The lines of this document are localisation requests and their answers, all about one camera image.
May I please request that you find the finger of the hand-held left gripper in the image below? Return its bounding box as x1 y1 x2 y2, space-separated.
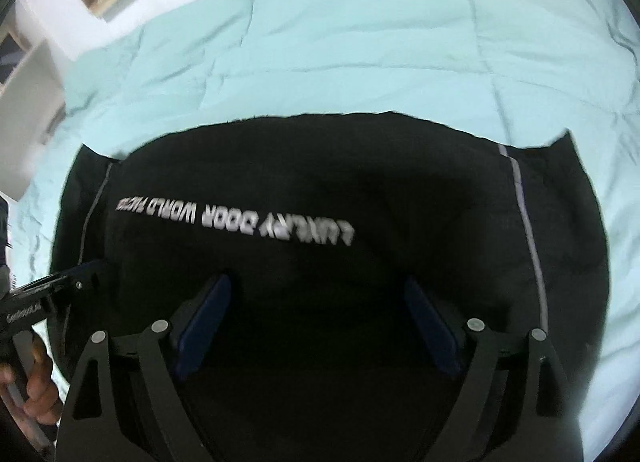
47 259 110 305

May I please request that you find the person's left hand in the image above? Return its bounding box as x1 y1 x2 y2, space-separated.
0 334 64 426

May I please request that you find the white bedside shelf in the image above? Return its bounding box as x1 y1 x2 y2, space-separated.
0 34 69 205

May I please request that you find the black hooded jacket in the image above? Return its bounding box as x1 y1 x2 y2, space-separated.
50 112 611 462

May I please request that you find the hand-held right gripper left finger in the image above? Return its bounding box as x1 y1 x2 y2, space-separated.
54 274 233 462

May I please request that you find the light green quilted blanket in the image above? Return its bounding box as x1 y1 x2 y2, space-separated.
10 0 640 443

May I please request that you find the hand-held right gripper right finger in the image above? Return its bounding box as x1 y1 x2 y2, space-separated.
402 274 572 462

